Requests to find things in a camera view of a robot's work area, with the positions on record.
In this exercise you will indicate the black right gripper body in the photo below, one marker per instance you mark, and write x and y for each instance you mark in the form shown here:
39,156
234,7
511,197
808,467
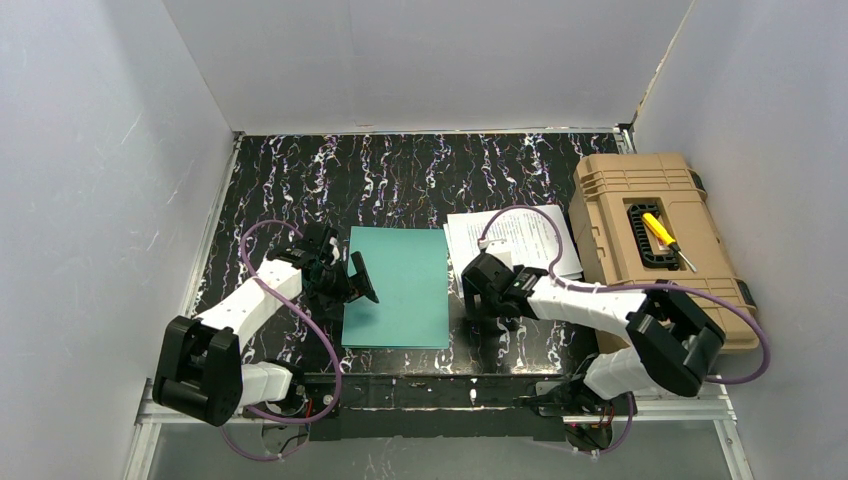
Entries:
481,299

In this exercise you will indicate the tan plastic toolbox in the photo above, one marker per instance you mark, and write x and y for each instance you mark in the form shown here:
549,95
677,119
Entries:
616,248

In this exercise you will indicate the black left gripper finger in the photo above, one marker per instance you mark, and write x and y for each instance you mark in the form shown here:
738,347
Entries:
326,301
360,281

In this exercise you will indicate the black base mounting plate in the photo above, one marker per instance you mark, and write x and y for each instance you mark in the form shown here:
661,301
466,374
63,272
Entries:
462,406

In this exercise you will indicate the yellow handled screwdriver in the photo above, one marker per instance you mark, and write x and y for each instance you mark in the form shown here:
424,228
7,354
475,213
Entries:
663,235

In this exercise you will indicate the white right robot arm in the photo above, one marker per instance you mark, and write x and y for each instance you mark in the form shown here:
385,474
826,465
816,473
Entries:
671,342

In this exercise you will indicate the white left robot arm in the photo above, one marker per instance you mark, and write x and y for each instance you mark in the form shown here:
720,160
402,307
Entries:
200,372

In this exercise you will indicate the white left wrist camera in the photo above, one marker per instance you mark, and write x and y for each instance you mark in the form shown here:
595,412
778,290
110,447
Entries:
334,250

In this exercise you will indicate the white printed paper stack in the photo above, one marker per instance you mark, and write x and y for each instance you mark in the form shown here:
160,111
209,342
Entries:
534,239

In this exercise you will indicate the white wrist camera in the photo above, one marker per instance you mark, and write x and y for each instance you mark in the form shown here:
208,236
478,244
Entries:
501,249
334,250

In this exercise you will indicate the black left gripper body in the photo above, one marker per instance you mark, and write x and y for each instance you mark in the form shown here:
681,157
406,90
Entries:
351,283

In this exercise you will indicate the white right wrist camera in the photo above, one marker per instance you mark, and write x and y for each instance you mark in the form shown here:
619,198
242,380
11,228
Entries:
501,249

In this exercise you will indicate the aluminium frame rail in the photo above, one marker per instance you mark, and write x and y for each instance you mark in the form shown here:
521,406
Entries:
669,438

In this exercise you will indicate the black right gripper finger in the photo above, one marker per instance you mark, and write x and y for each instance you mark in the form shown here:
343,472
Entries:
507,318
472,297

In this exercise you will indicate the teal paper folder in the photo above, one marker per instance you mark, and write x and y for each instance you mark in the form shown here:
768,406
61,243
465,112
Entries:
408,269

